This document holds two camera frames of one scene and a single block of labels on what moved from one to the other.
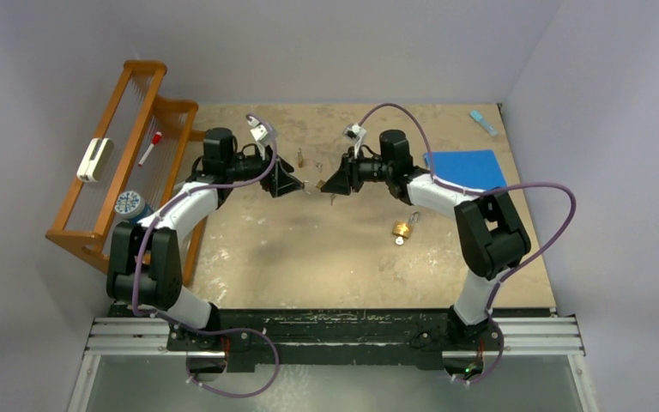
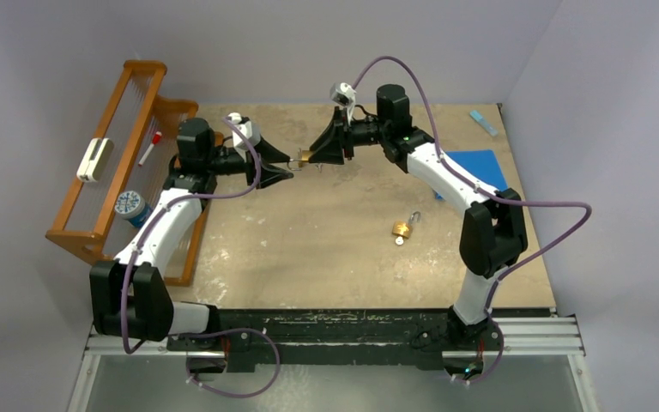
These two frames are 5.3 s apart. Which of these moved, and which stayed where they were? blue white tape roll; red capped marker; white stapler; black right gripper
Moved: black right gripper
Stayed: blue white tape roll; red capped marker; white stapler
